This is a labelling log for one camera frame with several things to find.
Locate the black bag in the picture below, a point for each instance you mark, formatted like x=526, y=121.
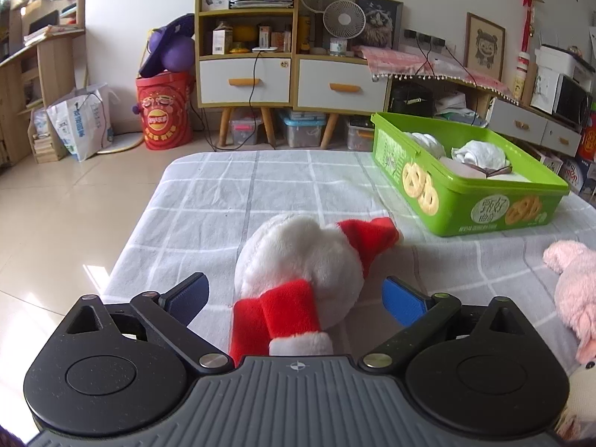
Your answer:
x=410, y=98

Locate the framed cartoon girl picture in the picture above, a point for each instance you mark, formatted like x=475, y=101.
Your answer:
x=485, y=46

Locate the grey checked table cloth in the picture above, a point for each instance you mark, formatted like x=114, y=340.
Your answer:
x=207, y=205

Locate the wooden desk shelf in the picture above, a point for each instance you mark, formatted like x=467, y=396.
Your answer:
x=37, y=69

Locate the wooden two-drawer cabinet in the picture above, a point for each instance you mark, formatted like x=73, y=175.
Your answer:
x=286, y=79

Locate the clear box blue lid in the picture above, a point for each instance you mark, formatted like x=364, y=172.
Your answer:
x=303, y=129

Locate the small white desk fan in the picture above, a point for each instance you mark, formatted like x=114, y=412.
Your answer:
x=343, y=20

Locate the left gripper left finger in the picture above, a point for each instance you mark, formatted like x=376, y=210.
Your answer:
x=168, y=315

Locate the framed cat picture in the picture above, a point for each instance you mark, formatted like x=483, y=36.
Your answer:
x=383, y=23

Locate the red printed bucket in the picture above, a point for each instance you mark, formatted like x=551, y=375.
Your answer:
x=163, y=104

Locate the pink fluffy plush toy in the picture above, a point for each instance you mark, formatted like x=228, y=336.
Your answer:
x=575, y=263

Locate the white santa plush toy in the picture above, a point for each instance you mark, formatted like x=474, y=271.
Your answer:
x=295, y=279

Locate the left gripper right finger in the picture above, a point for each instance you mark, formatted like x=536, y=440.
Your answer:
x=423, y=319

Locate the white paper shopping bag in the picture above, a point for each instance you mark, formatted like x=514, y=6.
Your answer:
x=82, y=120

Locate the green plastic cookie box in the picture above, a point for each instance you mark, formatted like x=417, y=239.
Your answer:
x=449, y=205

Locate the purple plush toy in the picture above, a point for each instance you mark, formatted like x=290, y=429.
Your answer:
x=171, y=48

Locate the white cloth with brown band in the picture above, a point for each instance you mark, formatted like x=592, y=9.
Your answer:
x=483, y=156

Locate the pink lace cloth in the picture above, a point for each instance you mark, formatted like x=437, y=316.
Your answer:
x=400, y=65

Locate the low wooden tv bench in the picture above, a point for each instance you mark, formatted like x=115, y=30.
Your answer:
x=514, y=121

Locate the black microwave oven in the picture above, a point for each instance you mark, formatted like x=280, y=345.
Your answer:
x=572, y=103

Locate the pink white sponge block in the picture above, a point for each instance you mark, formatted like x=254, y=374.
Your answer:
x=462, y=170

